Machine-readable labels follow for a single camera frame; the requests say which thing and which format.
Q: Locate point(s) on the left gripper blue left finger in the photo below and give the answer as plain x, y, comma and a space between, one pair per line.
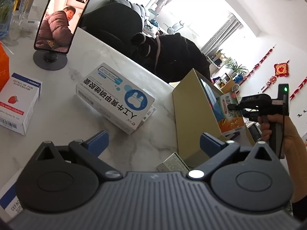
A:
97, 143

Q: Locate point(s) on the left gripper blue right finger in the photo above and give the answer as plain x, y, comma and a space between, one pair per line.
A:
211, 145

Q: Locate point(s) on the green orange medicine box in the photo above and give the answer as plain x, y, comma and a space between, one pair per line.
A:
231, 120

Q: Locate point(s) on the white blue rabbit medicine box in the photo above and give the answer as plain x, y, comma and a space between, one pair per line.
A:
115, 97

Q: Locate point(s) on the small white red medicine box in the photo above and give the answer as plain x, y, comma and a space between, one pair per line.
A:
18, 98

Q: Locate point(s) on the person right forearm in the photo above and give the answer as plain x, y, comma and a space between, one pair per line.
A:
295, 152

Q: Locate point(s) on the person right hand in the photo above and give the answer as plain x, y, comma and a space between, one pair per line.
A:
291, 140

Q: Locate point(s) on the large tan cardboard box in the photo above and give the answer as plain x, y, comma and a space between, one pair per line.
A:
194, 116

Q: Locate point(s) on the small white leaflet box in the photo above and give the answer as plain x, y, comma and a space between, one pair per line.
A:
173, 163

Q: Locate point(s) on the green potted plant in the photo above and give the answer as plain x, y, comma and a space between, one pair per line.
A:
234, 68

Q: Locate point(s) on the red chinese knot ornament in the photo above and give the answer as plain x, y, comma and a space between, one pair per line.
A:
281, 70

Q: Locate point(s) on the yellow cartoon medicine box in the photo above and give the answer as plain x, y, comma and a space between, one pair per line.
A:
150, 112

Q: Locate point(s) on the black fluffy coat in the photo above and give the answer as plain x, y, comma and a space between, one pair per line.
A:
169, 57

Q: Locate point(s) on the white office chair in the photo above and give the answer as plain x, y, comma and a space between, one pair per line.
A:
175, 28

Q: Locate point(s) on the orange tissue pack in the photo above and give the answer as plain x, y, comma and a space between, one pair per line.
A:
4, 67

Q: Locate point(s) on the black dining chair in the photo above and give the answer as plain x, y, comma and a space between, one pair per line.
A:
114, 24

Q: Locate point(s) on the white earbuds case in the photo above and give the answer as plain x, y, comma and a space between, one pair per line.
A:
29, 25

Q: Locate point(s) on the smartphone on stand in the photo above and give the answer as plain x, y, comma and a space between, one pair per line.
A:
56, 31

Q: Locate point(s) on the clear water bottle vase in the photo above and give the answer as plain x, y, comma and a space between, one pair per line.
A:
6, 15

